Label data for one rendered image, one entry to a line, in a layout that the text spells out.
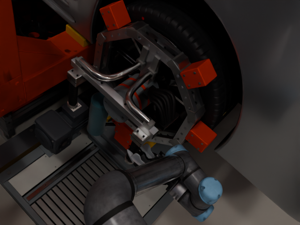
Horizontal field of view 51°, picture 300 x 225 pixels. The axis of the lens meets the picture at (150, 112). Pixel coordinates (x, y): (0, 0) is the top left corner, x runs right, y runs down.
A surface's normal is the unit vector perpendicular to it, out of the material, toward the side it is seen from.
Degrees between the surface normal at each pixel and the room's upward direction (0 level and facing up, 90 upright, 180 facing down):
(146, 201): 0
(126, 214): 13
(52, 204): 0
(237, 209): 0
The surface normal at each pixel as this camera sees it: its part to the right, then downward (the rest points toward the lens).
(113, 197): 0.26, -0.73
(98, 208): -0.32, -0.43
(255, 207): 0.23, -0.55
